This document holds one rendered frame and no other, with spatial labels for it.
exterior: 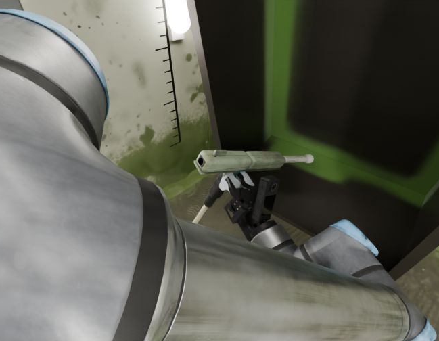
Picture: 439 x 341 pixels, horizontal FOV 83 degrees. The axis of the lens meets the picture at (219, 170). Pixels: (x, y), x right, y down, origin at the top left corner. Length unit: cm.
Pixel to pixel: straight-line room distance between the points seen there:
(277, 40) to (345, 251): 67
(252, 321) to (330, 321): 11
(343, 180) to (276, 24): 58
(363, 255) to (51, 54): 54
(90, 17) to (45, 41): 87
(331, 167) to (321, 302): 84
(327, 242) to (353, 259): 6
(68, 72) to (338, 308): 29
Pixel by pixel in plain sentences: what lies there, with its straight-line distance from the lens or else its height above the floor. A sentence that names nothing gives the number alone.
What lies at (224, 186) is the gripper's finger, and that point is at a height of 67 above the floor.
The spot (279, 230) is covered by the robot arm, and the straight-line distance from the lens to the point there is 61.
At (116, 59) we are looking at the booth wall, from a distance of 114.
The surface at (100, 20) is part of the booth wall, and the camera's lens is 110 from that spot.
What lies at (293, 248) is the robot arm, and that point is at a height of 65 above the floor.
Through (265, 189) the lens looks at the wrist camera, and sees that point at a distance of 59.
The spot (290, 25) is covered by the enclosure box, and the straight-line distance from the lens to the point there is 90.
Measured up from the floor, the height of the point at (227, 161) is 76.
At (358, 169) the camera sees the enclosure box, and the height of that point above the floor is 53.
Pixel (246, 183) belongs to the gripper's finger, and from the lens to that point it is 67.
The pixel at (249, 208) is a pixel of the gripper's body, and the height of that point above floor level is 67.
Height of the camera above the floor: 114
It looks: 40 degrees down
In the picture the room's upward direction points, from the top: straight up
